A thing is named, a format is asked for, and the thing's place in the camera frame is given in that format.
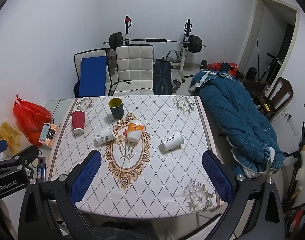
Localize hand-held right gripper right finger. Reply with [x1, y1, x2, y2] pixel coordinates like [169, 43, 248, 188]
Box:
[202, 150, 285, 240]

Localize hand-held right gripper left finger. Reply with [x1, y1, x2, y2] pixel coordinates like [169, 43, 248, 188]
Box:
[19, 150, 102, 240]

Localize white cup with plant print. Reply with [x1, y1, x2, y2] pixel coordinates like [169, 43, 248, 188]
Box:
[96, 126, 116, 146]

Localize red paper cup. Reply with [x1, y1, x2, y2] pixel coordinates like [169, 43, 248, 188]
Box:
[71, 110, 86, 135]

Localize white cup with black calligraphy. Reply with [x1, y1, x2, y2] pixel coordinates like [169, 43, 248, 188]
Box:
[161, 130, 184, 152]

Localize orange and white cup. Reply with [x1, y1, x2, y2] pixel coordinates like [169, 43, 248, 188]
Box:
[127, 119, 145, 142]

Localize dark green cup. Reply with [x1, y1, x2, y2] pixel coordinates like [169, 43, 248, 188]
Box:
[108, 98, 124, 119]

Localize yellow plastic bag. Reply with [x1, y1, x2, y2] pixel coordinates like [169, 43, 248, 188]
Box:
[0, 121, 24, 155]

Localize black handheld device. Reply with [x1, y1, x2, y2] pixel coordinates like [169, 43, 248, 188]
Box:
[37, 156, 47, 182]

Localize orange clear packet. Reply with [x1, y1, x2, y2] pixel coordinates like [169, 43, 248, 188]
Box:
[39, 123, 59, 147]

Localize red plastic bag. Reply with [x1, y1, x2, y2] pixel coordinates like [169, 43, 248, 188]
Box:
[13, 94, 52, 148]

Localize floral diamond-pattern tablecloth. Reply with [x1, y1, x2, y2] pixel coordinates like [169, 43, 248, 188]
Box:
[48, 95, 224, 218]

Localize teal quilt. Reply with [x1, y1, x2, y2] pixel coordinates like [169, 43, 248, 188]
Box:
[189, 69, 285, 178]

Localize black tripod stand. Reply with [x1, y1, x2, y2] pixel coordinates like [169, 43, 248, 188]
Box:
[283, 120, 305, 205]

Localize black speaker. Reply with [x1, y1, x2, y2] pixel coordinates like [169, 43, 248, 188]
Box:
[245, 67, 257, 80]

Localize dark wooden chair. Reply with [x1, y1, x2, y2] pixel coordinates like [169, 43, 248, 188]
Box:
[253, 77, 294, 120]

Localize black and blue bench pad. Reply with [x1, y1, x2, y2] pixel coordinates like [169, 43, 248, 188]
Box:
[153, 58, 173, 95]

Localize white quilted chair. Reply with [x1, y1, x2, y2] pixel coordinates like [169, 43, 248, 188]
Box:
[115, 44, 154, 96]
[74, 48, 111, 97]

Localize white weight bench rack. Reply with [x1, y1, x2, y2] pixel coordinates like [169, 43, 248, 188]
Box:
[124, 16, 193, 83]

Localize barbell with black plates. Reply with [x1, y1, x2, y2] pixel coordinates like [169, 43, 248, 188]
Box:
[103, 32, 207, 53]

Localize black cable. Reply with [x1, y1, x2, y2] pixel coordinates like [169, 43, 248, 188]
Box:
[110, 80, 153, 96]

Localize white door frame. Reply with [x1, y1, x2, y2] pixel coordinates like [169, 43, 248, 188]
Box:
[239, 0, 300, 80]

